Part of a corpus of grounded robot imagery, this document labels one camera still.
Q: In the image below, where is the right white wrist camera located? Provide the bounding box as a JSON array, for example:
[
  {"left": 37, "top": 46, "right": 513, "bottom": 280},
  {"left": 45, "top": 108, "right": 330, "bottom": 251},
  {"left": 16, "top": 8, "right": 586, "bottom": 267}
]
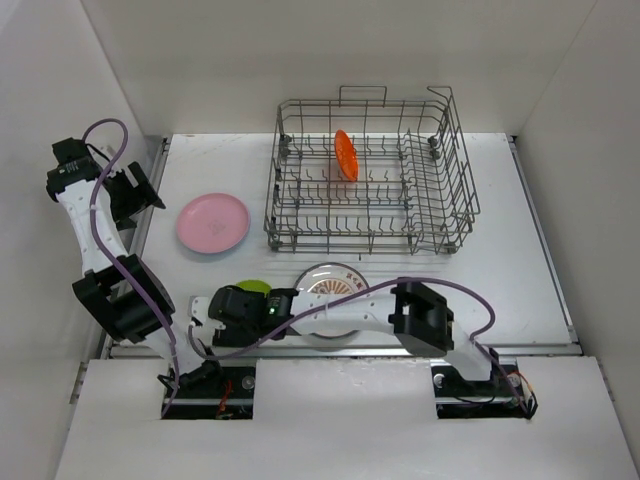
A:
[{"left": 188, "top": 296, "right": 211, "bottom": 328}]

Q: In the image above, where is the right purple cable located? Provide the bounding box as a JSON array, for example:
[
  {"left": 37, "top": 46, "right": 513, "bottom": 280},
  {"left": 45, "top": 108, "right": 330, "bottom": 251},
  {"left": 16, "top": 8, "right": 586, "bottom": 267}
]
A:
[{"left": 187, "top": 275, "right": 534, "bottom": 419}]

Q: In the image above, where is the white printed plate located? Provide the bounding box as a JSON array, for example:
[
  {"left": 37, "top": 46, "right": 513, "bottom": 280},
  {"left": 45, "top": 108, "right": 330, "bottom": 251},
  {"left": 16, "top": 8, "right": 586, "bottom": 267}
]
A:
[{"left": 292, "top": 261, "right": 372, "bottom": 341}]

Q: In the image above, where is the pink plastic plate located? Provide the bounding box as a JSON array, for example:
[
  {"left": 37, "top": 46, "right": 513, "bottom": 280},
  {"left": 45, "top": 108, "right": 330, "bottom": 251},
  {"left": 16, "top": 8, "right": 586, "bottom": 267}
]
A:
[{"left": 175, "top": 193, "right": 251, "bottom": 252}]

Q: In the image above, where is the grey wire dish rack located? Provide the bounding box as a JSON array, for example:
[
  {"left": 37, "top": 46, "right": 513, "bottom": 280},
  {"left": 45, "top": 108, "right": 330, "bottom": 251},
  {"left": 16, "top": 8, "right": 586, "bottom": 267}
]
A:
[{"left": 263, "top": 85, "right": 480, "bottom": 255}]

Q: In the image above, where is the blue plastic plate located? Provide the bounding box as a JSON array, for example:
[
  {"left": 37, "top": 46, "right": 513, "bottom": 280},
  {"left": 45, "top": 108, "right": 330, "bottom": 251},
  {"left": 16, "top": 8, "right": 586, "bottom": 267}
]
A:
[{"left": 180, "top": 245, "right": 240, "bottom": 262}]

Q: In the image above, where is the white ceramic plate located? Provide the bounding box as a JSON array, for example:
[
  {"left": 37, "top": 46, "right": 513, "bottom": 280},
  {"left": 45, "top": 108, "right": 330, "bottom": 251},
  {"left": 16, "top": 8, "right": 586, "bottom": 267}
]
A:
[{"left": 292, "top": 269, "right": 374, "bottom": 346}]

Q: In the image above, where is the orange patterned plate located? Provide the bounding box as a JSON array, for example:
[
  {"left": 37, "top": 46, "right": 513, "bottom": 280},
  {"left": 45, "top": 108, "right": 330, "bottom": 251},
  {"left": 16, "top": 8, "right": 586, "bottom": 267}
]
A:
[{"left": 334, "top": 129, "right": 359, "bottom": 182}]

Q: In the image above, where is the green plastic plate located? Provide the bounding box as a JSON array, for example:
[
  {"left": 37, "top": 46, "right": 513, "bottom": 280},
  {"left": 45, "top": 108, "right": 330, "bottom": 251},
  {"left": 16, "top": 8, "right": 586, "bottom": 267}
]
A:
[{"left": 236, "top": 279, "right": 272, "bottom": 295}]

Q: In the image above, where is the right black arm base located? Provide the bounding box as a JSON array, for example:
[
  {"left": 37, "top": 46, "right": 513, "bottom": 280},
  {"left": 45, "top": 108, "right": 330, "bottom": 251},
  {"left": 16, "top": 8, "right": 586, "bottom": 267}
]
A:
[{"left": 431, "top": 364, "right": 539, "bottom": 420}]

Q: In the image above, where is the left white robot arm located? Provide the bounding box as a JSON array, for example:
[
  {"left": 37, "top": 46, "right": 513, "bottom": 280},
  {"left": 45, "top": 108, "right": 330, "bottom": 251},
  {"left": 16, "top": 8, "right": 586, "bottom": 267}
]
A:
[{"left": 46, "top": 138, "right": 224, "bottom": 397}]

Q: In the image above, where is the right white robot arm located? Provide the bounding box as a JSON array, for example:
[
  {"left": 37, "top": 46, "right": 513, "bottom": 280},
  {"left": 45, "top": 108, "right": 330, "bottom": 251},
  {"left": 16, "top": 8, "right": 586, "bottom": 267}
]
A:
[{"left": 206, "top": 277, "right": 500, "bottom": 394}]

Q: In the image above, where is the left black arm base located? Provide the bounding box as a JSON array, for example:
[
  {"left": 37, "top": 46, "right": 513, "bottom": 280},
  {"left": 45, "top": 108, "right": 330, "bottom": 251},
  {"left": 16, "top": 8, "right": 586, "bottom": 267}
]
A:
[{"left": 158, "top": 365, "right": 256, "bottom": 421}]

